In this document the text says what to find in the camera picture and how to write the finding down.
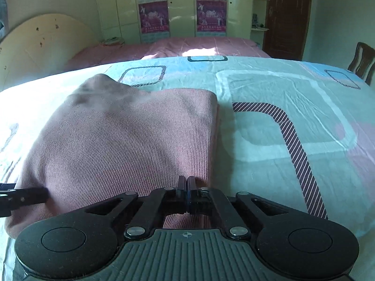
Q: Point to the pink bed sheet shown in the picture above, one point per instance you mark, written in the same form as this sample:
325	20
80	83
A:
175	46

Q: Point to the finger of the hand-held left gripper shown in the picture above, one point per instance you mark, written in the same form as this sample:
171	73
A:
26	196

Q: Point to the teal patterned blanket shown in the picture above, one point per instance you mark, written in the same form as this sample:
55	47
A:
263	128

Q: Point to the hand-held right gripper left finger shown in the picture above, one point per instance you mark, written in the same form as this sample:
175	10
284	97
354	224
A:
181	194

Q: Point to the brown wooden chair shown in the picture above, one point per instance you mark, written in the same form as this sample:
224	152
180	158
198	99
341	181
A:
364	61

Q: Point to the pale green wardrobe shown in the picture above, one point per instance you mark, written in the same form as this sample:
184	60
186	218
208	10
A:
181	5

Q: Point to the brown wooden door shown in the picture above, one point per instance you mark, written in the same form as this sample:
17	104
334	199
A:
288	17

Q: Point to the cream curved headboard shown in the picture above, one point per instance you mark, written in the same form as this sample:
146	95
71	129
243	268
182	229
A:
44	46

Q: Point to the pink ribbed sweater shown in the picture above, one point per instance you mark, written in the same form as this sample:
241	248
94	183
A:
117	140

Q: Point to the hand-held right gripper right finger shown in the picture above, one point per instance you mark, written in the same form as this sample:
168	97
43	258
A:
192	194

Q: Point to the white corner shelf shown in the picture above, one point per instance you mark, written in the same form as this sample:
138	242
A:
259	29

